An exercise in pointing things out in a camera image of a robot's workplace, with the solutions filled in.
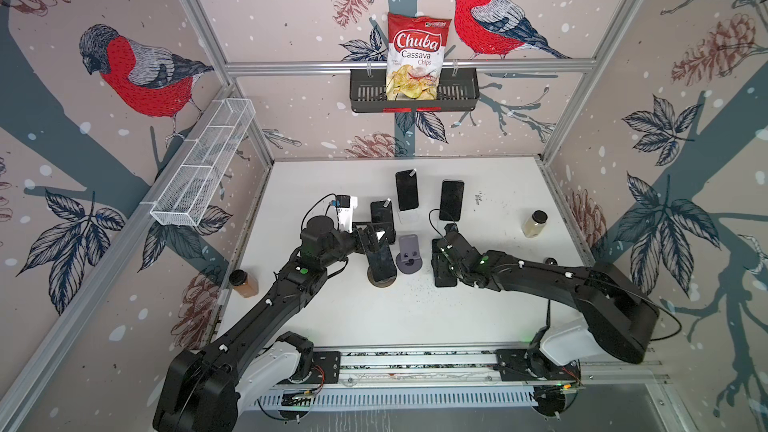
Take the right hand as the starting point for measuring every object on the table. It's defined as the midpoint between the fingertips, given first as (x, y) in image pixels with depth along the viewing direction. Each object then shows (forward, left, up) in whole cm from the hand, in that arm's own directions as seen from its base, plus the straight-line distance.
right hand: (440, 259), depth 90 cm
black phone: (-4, +17, +5) cm, 19 cm away
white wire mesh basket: (+5, +65, +28) cm, 71 cm away
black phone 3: (+17, -4, +7) cm, 19 cm away
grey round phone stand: (-1, +10, +2) cm, 10 cm away
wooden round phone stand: (-7, +17, -2) cm, 18 cm away
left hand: (0, +16, +20) cm, 26 cm away
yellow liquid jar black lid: (+11, -30, +4) cm, 32 cm away
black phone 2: (-8, 0, +7) cm, 10 cm away
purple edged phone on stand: (+11, +19, +6) cm, 22 cm away
